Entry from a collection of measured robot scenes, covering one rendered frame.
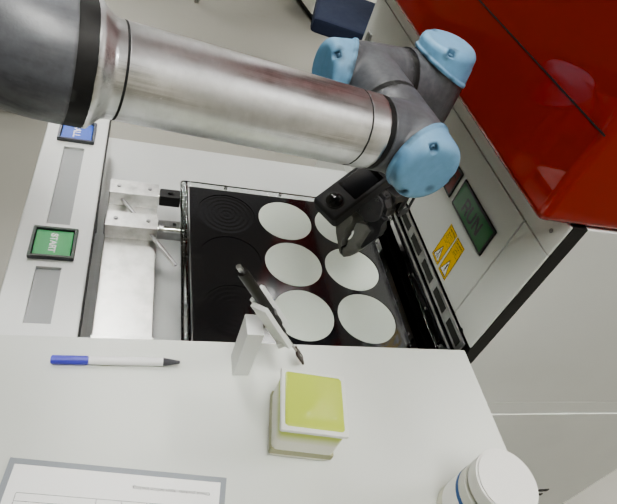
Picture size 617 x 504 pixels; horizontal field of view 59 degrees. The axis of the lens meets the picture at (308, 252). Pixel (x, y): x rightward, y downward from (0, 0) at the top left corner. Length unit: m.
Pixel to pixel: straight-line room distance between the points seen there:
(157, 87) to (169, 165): 0.76
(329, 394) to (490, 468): 0.18
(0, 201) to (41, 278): 1.56
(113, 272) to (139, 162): 0.36
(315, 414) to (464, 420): 0.25
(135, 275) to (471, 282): 0.51
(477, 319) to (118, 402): 0.49
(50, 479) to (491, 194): 0.64
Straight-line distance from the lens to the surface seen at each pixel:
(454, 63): 0.69
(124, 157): 1.19
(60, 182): 0.90
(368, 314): 0.90
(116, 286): 0.86
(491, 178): 0.83
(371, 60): 0.64
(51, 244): 0.80
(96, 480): 0.61
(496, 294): 0.79
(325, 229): 1.01
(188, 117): 0.45
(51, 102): 0.42
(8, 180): 2.41
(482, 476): 0.62
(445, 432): 0.75
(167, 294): 0.93
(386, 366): 0.76
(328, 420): 0.60
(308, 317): 0.85
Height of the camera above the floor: 1.53
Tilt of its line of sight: 42 degrees down
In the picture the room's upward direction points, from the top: 23 degrees clockwise
